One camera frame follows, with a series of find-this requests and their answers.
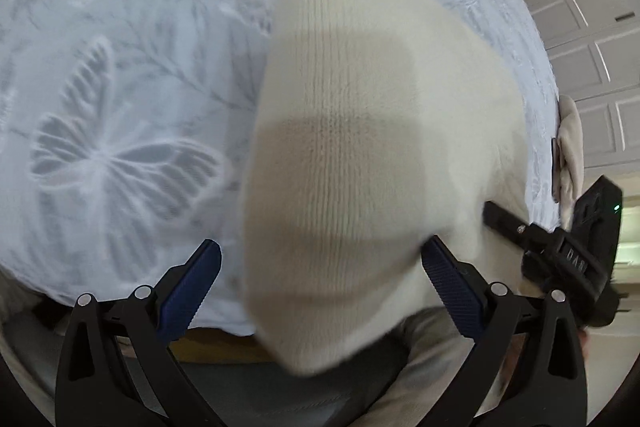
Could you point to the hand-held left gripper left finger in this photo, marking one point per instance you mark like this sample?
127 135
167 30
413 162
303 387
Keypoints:
192 292

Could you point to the person's grey trousers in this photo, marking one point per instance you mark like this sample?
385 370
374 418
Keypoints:
435 357

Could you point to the cream knit cardigan red buttons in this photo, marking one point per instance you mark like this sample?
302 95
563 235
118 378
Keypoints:
360 147

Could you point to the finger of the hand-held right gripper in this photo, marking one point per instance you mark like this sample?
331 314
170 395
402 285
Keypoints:
505 222

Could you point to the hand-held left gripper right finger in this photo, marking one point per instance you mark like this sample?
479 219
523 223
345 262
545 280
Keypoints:
450 289

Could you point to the blue butterfly print bedsheet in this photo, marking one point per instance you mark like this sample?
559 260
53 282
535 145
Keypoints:
125 107

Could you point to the beige folded garment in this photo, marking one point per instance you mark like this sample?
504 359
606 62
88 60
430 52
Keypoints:
570 157

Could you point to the white wardrobe doors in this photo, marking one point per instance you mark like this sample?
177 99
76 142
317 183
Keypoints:
585 32

